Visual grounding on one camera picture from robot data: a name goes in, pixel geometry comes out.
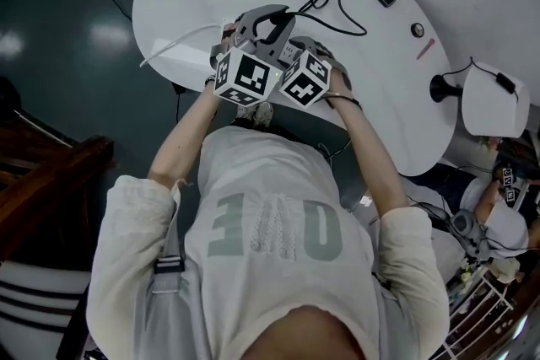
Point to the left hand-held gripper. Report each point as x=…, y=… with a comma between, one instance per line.
x=242, y=76

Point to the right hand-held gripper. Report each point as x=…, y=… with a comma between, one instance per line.
x=306, y=80

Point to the person's right forearm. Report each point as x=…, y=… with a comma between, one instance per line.
x=367, y=156

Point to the person's left forearm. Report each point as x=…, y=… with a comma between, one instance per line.
x=181, y=135

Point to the person's left hand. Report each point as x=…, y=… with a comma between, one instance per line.
x=228, y=33

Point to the person's right shoe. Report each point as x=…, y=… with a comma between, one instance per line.
x=263, y=114

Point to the person's shoe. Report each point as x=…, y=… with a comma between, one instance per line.
x=263, y=114
x=245, y=114

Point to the person's left shoe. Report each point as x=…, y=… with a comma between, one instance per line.
x=245, y=114

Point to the dark wrist band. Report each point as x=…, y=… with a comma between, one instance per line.
x=209, y=81

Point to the person's white t-shirt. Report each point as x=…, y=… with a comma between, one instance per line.
x=270, y=189

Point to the round compact case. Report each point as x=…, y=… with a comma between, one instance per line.
x=418, y=30

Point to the pink stick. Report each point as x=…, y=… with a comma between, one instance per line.
x=425, y=49

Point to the white shade table lamp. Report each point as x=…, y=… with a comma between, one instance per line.
x=493, y=101

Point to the dark wooden furniture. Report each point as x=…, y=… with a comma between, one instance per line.
x=55, y=181

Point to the white striped seat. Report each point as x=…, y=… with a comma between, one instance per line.
x=38, y=299

